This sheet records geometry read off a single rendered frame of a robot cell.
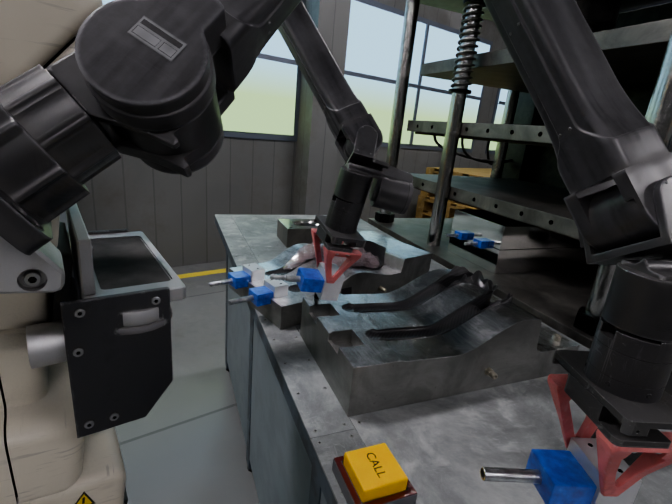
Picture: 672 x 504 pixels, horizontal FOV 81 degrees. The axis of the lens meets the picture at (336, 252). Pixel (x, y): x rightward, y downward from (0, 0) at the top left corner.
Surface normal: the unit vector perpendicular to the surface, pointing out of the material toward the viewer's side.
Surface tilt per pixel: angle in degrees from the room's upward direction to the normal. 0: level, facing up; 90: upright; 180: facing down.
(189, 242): 90
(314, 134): 90
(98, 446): 8
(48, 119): 75
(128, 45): 59
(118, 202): 90
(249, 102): 90
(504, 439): 0
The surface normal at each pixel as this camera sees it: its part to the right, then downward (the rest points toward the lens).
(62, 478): 0.68, 0.30
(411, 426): 0.09, -0.95
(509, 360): 0.36, 0.32
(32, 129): 0.40, 0.05
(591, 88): 0.12, -0.22
